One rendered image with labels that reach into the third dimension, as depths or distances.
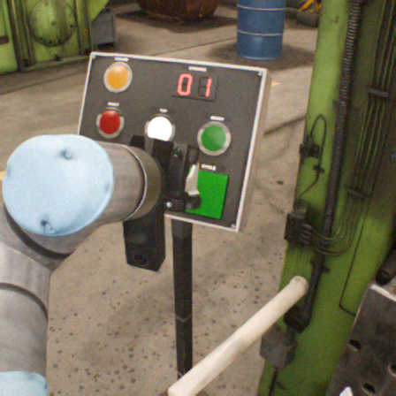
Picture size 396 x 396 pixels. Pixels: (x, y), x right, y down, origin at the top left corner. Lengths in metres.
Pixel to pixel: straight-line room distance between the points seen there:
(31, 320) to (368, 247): 0.78
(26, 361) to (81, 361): 1.47
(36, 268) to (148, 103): 0.48
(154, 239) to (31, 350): 0.24
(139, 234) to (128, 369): 1.24
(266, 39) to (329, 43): 4.37
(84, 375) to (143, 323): 0.33
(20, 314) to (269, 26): 5.00
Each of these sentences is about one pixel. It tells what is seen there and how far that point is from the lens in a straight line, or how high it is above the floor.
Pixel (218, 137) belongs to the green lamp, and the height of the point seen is 1.09.
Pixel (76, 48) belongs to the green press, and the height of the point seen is 0.16.
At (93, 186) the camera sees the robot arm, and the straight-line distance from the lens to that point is 0.31.
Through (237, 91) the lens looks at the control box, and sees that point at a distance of 0.74.
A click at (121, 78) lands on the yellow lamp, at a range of 0.81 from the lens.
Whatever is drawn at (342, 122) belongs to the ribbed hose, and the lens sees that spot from 0.86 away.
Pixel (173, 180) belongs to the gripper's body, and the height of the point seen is 1.15.
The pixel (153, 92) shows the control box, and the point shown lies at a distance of 0.78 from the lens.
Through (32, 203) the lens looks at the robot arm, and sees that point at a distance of 0.32.
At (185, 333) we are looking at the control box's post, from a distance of 1.21.
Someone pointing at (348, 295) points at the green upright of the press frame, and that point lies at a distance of 1.08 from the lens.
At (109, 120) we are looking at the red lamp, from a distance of 0.81.
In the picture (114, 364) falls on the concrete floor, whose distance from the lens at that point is 1.73.
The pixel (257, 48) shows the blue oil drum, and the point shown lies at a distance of 5.24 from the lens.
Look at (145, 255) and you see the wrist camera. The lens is 0.51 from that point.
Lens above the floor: 1.41
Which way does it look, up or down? 34 degrees down
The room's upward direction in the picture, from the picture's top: straight up
